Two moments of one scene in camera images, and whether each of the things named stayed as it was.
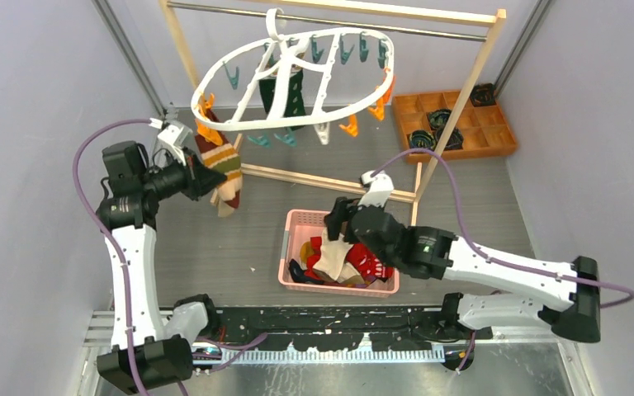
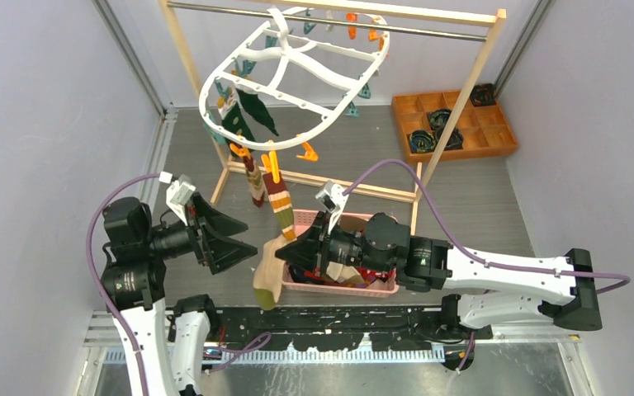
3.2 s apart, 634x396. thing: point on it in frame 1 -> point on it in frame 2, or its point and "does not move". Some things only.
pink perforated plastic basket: [298, 227] does not move
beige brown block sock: [332, 264] does not move
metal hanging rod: [329, 21] does not move
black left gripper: [199, 180] -> [213, 243]
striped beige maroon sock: [224, 159] -> [268, 269]
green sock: [295, 104] -> [234, 122]
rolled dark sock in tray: [437, 118] does not move
